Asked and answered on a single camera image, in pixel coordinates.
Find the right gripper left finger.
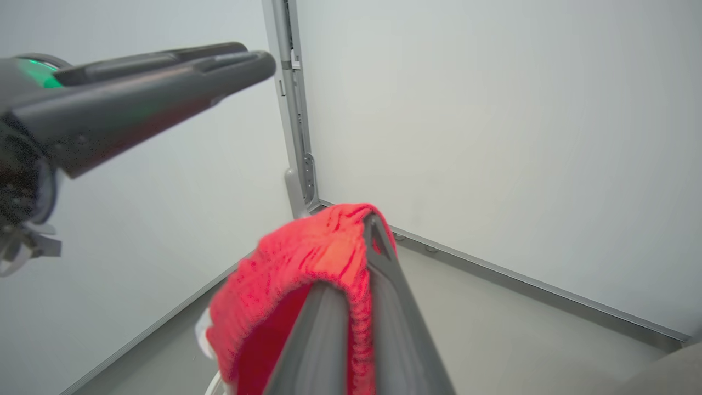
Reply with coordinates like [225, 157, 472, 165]
[263, 281, 350, 395]

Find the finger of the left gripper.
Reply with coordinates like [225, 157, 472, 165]
[10, 50, 276, 179]
[54, 41, 250, 87]

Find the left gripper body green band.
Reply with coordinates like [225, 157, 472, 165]
[0, 53, 73, 228]

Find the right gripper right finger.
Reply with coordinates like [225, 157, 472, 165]
[363, 213, 456, 395]

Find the red knit clothing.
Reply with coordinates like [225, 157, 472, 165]
[206, 203, 398, 395]

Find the white laundry basket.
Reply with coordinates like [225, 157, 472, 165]
[194, 306, 232, 395]

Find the grey metal floor rail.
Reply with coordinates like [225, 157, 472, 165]
[59, 251, 257, 395]
[317, 199, 693, 353]

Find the grey metal corner post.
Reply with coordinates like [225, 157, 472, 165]
[262, 0, 321, 220]

